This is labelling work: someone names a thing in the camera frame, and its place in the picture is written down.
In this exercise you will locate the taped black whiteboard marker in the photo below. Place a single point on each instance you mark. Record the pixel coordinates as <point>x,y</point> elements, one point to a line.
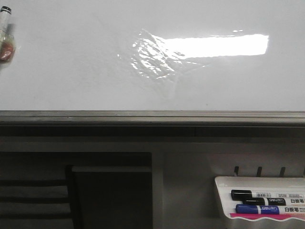
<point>7,42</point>

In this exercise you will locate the white whiteboard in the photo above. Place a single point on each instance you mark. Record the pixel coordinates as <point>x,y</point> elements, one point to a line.
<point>155,62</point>

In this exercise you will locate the white marker tray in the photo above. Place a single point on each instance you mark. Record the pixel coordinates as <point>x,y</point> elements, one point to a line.
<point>227,205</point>

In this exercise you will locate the black capped marker upper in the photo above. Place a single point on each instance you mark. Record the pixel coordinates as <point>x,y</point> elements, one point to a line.
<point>240,194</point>

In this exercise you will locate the black capped marker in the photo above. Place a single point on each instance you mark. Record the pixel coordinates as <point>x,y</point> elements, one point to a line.
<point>275,201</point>
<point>240,194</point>

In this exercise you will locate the blue capped marker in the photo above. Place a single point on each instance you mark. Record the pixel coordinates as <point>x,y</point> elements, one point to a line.
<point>262,209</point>

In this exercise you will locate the black capped marker lower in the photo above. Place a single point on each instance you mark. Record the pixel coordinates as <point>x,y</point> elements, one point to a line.
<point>275,201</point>

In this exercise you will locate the pink marker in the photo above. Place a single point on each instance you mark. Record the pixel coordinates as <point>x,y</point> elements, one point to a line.
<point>269,216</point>

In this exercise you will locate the black chair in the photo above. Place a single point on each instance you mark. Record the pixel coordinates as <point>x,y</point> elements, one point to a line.
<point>41,202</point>

